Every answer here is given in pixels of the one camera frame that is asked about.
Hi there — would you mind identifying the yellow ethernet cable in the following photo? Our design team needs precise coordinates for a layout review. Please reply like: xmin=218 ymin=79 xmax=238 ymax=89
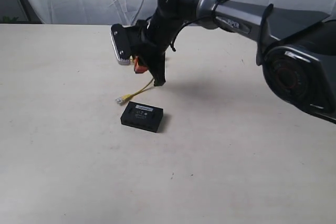
xmin=114 ymin=77 xmax=155 ymax=105

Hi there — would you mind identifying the dark stand pole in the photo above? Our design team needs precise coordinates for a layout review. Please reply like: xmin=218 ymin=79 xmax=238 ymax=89
xmin=17 ymin=0 xmax=42 ymax=24

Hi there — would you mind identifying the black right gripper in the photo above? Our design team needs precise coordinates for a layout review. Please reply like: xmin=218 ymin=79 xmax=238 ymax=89
xmin=128 ymin=20 xmax=175 ymax=87

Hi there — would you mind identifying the green plant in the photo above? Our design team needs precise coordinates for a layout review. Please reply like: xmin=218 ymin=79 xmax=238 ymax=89
xmin=0 ymin=16 xmax=19 ymax=24

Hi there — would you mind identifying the black network switch box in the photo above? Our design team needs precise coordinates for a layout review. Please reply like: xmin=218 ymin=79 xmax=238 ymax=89
xmin=120 ymin=101 xmax=163 ymax=133

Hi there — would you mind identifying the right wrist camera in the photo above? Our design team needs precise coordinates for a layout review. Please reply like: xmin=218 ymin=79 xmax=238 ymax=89
xmin=110 ymin=24 xmax=131 ymax=66

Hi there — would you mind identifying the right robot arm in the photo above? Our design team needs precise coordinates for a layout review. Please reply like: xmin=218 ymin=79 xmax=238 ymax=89
xmin=132 ymin=0 xmax=335 ymax=123

